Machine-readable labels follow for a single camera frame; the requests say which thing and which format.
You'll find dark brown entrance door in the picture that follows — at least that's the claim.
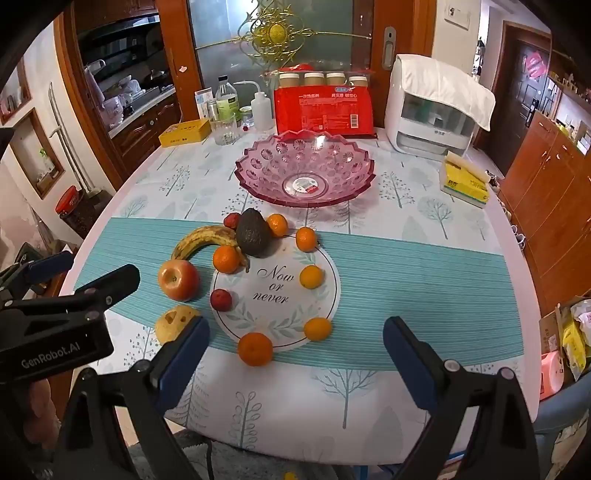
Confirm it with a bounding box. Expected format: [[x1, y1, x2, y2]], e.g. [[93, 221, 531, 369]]
[[489, 23, 552, 176]]

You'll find wooden sideboard cabinet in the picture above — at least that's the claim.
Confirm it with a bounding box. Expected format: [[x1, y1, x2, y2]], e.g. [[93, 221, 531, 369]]
[[501, 113, 591, 315]]

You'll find grey door lock plate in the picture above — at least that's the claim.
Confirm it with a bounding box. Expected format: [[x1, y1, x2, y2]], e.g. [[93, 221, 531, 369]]
[[383, 27, 397, 70]]

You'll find yellow tissue pack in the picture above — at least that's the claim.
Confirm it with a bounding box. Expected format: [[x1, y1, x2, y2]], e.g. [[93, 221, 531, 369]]
[[438, 151, 491, 208]]

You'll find white squeeze bottle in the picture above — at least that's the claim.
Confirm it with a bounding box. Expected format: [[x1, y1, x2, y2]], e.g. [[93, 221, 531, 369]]
[[233, 80, 277, 132]]

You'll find white countertop appliance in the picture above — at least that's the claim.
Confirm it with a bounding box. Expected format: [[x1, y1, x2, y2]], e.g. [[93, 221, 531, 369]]
[[385, 54, 481, 162]]

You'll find yellow pear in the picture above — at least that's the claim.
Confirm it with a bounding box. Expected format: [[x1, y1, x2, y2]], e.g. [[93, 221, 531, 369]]
[[154, 305, 202, 344]]

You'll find pink plastic bottle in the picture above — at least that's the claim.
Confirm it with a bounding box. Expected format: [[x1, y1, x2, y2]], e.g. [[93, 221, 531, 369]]
[[540, 351, 566, 400]]

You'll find dark green avocado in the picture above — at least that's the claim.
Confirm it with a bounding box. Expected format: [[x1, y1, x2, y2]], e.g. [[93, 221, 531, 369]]
[[236, 208, 274, 258]]

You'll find pink glass bowl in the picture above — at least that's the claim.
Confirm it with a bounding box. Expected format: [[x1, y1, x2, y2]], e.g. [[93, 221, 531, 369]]
[[235, 130, 376, 208]]

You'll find clear drinking glass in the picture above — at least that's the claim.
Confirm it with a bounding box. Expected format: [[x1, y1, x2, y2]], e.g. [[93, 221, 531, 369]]
[[210, 113, 240, 146]]

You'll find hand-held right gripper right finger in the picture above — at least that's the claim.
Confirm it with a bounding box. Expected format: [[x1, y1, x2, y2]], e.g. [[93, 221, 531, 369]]
[[382, 316, 541, 480]]

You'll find clear bottle green label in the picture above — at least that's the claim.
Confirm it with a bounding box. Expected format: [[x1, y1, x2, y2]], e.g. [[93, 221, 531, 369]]
[[215, 76, 240, 127]]

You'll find yellow banana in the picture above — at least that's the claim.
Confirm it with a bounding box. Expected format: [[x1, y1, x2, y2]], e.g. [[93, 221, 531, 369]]
[[171, 224, 251, 273]]

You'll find red plastic package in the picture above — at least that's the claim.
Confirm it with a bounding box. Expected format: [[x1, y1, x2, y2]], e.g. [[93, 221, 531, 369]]
[[273, 69, 378, 137]]

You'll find red yellow apple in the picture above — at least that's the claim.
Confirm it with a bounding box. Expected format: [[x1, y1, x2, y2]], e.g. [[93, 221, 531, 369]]
[[158, 260, 201, 303]]

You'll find wooden kitchen cabinet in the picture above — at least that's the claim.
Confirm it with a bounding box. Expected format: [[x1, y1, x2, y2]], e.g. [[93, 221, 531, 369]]
[[62, 0, 195, 185]]

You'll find gold door ornament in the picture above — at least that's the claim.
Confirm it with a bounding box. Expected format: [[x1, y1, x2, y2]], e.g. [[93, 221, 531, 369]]
[[238, 0, 319, 70]]

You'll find pink door sticker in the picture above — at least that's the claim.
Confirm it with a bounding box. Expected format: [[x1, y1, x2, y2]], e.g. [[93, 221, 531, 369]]
[[524, 52, 546, 79]]

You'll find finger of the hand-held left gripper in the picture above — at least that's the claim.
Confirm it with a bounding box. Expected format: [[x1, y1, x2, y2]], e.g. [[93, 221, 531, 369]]
[[74, 264, 140, 311], [23, 251, 75, 283]]

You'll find white blue carton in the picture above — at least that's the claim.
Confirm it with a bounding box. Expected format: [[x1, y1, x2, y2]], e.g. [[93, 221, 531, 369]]
[[194, 88, 218, 121]]

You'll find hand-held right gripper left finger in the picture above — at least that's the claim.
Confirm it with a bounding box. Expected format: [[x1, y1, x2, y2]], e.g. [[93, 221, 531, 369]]
[[53, 316, 211, 480]]

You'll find teal striped table runner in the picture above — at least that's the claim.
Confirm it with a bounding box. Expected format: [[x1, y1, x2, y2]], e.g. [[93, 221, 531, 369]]
[[74, 216, 541, 370]]

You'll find yellow cardboard box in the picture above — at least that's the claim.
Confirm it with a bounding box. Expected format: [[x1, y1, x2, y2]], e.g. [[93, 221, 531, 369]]
[[158, 117, 212, 148]]

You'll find wooden wall niche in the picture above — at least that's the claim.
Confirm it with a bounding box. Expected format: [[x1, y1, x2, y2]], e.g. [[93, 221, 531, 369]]
[[9, 108, 65, 199]]

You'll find open cardboard box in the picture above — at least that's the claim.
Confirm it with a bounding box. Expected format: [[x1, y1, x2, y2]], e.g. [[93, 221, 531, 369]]
[[538, 298, 591, 384]]

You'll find frosted glass door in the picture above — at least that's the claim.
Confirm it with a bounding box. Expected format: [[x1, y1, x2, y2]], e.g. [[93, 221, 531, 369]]
[[187, 0, 384, 130]]

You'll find red lid jar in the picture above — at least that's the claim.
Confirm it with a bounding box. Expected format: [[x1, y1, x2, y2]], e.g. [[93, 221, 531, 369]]
[[55, 185, 98, 238]]

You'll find white cloth cover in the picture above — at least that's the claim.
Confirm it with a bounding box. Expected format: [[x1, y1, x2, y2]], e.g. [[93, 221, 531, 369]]
[[394, 54, 496, 131]]

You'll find round white leaf placemat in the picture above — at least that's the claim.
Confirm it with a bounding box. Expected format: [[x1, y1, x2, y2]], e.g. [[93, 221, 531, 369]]
[[209, 233, 341, 352]]

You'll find person's left hand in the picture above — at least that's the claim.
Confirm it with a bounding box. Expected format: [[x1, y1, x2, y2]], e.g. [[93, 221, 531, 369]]
[[28, 379, 60, 428]]

